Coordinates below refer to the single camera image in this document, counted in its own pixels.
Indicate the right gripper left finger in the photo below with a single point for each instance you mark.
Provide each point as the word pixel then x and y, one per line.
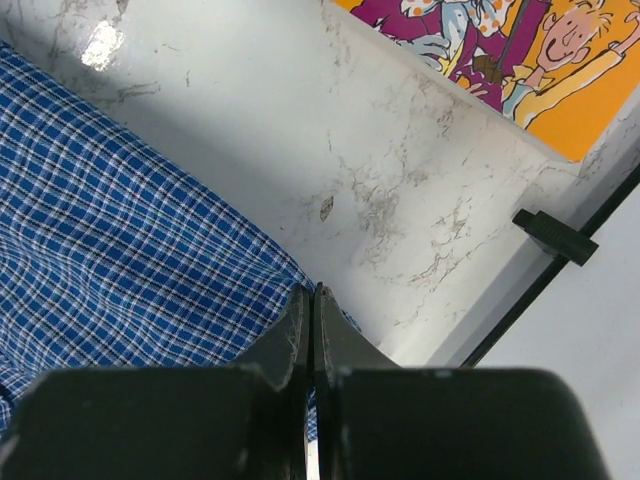
pixel 243 420

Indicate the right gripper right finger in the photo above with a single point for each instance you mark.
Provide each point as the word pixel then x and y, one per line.
pixel 377 420

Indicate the Roald Dahl book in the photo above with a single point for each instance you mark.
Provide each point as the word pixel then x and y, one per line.
pixel 559 71

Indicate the blue checkered long sleeve shirt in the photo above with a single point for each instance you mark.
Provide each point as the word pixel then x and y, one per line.
pixel 113 256

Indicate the small whiteboard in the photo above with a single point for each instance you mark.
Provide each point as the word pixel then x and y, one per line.
pixel 586 296

